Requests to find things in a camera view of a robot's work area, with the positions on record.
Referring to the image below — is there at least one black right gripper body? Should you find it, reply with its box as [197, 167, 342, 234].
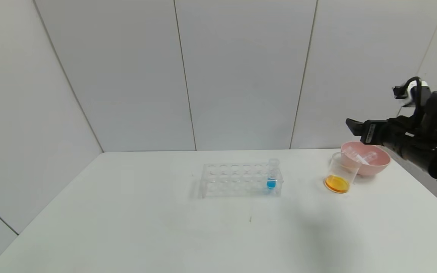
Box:
[360, 117, 409, 153]

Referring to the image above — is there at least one test tube with red pigment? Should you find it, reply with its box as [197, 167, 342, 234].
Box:
[360, 151, 379, 164]

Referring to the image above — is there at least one test tube with yellow pigment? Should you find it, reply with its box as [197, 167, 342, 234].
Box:
[344, 148, 370, 165]

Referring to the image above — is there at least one clear plastic beaker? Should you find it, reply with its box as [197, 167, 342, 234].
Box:
[324, 152, 360, 194]

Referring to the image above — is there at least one test tube with blue pigment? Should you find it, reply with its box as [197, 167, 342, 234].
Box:
[267, 158, 280, 190]

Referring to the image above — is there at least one clear plastic test tube rack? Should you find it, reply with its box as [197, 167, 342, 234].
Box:
[200, 162, 283, 198]

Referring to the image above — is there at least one pink bowl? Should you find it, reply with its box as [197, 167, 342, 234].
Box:
[340, 141, 391, 176]

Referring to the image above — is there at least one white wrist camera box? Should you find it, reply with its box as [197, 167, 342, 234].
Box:
[393, 80, 431, 107]

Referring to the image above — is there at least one black camera cable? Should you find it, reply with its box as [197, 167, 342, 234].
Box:
[393, 77, 424, 116]

